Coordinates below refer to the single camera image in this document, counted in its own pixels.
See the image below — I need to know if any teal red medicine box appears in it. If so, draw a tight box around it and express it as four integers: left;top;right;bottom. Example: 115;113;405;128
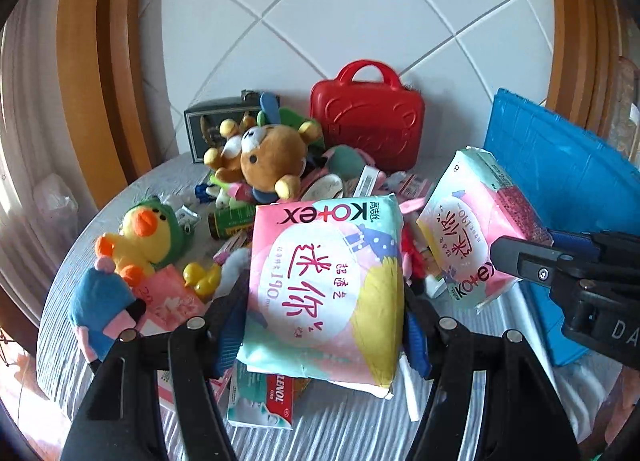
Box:
227;361;311;428

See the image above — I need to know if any green plush blue propeller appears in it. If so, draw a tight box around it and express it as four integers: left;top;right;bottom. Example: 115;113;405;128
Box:
257;92;326;152

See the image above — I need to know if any wooden wall trim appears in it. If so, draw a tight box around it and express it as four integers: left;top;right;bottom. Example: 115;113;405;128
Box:
542;0;626;162
55;0;173;212

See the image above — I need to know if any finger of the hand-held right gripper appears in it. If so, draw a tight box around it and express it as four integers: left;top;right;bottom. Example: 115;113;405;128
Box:
547;228;640;263
490;236;601;287

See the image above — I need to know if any red toy suitcase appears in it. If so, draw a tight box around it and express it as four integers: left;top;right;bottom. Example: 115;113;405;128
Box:
309;60;426;172

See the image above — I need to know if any white brown deer plush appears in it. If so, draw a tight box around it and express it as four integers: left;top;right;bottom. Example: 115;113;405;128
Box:
202;113;258;184

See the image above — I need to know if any red pink plush toy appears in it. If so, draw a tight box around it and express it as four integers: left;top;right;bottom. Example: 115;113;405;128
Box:
400;226;431;292

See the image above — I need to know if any blue plastic crate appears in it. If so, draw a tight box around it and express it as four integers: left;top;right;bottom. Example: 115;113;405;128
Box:
482;88;640;367

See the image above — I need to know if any long white box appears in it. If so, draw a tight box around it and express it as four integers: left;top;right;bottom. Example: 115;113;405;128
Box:
352;165;383;202

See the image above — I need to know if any green medicine box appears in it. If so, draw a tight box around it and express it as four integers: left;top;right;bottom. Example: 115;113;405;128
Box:
425;268;453;299

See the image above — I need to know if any teal plush toy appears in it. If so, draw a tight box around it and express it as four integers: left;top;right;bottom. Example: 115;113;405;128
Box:
325;143;373;182

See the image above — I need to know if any pink packet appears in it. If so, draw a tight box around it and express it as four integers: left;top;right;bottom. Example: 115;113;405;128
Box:
132;263;211;337

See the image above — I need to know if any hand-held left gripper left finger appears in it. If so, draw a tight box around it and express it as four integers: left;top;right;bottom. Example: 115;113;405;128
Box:
60;271;251;461

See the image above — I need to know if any small yellow rubber duck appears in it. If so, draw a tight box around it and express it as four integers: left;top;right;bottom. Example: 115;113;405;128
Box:
182;261;222;299

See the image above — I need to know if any dark framed box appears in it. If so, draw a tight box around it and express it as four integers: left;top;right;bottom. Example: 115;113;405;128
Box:
183;90;271;164

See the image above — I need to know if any pastel sanitary pad packet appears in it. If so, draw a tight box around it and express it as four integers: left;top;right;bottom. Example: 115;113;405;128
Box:
416;147;553;312
236;195;406;399

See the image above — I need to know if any white fluffy plush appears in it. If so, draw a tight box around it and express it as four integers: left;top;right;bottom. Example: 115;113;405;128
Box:
215;247;252;299

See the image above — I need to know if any yellow duck plush green hood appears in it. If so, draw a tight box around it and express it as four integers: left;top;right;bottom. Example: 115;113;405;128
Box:
96;195;196;287

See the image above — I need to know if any pink white carton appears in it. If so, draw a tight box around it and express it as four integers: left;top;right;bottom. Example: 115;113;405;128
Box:
395;171;433;202

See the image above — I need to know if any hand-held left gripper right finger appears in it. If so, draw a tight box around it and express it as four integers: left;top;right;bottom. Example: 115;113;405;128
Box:
400;286;583;461

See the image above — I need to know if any blue pink plush toy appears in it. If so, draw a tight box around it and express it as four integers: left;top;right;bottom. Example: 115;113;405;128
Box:
69;257;147;374

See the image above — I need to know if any green can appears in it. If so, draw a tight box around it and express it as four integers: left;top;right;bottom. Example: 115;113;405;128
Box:
207;203;258;240

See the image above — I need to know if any light curtain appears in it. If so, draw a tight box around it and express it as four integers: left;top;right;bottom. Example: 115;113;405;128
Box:
0;6;66;292

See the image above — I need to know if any pink white medicine box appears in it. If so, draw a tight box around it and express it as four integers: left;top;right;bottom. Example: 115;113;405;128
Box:
156;368;236;414

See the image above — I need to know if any brown bear plush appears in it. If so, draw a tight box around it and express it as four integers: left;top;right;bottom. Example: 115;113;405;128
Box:
240;121;323;202

